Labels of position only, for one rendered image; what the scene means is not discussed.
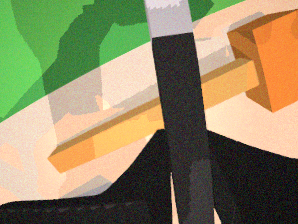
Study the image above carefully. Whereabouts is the green flat mat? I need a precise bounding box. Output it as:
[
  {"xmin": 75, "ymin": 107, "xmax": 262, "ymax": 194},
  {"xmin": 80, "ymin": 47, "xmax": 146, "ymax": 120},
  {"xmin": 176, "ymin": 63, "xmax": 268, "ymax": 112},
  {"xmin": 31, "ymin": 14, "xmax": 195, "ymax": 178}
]
[{"xmin": 0, "ymin": 0, "xmax": 243, "ymax": 123}]

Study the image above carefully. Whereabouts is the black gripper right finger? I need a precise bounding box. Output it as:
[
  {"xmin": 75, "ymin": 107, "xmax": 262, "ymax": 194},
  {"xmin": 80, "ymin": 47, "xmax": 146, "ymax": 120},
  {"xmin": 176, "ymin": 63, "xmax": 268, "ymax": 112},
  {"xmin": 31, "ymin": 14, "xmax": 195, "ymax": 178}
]
[{"xmin": 208, "ymin": 129, "xmax": 298, "ymax": 224}]

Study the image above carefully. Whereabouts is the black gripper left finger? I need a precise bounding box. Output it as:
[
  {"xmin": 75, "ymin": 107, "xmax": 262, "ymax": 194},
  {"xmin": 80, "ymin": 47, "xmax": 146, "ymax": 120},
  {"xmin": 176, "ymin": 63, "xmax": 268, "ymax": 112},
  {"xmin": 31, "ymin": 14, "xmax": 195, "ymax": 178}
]
[{"xmin": 0, "ymin": 128, "xmax": 173, "ymax": 224}]

